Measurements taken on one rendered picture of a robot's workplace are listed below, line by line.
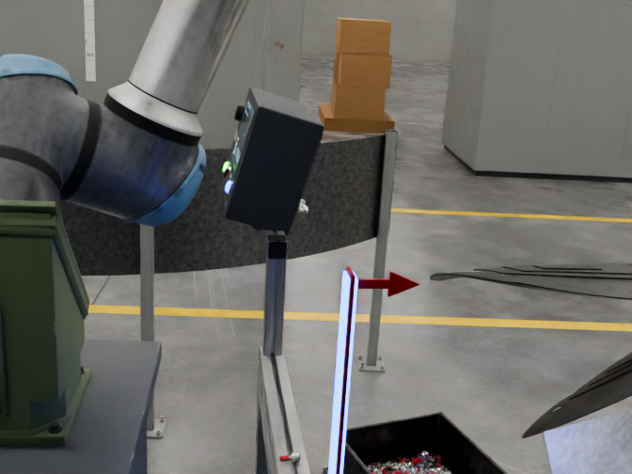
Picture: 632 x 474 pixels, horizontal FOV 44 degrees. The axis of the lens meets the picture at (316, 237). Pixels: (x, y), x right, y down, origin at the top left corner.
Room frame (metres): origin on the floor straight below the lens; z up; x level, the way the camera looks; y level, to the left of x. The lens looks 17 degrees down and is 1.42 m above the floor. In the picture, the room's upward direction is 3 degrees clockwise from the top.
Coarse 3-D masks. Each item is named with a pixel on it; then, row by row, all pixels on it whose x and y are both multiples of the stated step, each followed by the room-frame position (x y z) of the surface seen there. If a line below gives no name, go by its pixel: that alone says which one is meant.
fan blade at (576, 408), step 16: (608, 368) 0.88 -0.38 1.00; (624, 368) 0.83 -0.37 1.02; (592, 384) 0.86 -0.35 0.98; (608, 384) 0.82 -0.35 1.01; (624, 384) 0.79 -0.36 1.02; (576, 400) 0.85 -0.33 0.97; (592, 400) 0.81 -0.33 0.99; (608, 400) 0.78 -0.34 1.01; (544, 416) 0.86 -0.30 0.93; (560, 416) 0.82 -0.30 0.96; (576, 416) 0.80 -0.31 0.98; (528, 432) 0.83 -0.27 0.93
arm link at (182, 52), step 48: (192, 0) 0.86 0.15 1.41; (240, 0) 0.88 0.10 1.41; (144, 48) 0.88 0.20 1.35; (192, 48) 0.86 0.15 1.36; (144, 96) 0.85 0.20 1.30; (192, 96) 0.87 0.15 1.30; (144, 144) 0.84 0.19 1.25; (192, 144) 0.87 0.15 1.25; (96, 192) 0.82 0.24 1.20; (144, 192) 0.84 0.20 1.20; (192, 192) 0.87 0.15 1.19
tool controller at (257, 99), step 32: (256, 96) 1.31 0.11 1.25; (256, 128) 1.19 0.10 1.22; (288, 128) 1.20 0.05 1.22; (320, 128) 1.21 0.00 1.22; (256, 160) 1.19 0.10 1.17; (288, 160) 1.20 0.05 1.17; (224, 192) 1.30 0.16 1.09; (256, 192) 1.19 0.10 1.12; (288, 192) 1.20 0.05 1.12; (256, 224) 1.19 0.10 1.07; (288, 224) 1.20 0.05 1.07
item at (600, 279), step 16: (464, 272) 0.65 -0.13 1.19; (480, 272) 0.66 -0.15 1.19; (496, 272) 0.66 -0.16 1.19; (512, 272) 0.65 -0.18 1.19; (528, 272) 0.66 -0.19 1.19; (544, 272) 0.66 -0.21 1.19; (560, 272) 0.67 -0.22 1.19; (576, 272) 0.67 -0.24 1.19; (592, 272) 0.67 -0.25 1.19; (608, 272) 0.67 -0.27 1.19; (624, 272) 0.68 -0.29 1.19; (528, 288) 0.57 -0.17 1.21; (544, 288) 0.57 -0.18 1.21; (560, 288) 0.58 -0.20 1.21; (576, 288) 0.60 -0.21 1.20; (592, 288) 0.61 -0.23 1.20; (608, 288) 0.62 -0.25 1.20; (624, 288) 0.63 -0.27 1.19
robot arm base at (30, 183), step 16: (0, 160) 0.73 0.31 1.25; (16, 160) 0.74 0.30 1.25; (32, 160) 0.75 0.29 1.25; (0, 176) 0.71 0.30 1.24; (16, 176) 0.72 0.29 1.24; (32, 176) 0.74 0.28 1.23; (48, 176) 0.76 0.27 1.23; (0, 192) 0.70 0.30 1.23; (16, 192) 0.71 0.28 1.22; (32, 192) 0.73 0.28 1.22; (48, 192) 0.75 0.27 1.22
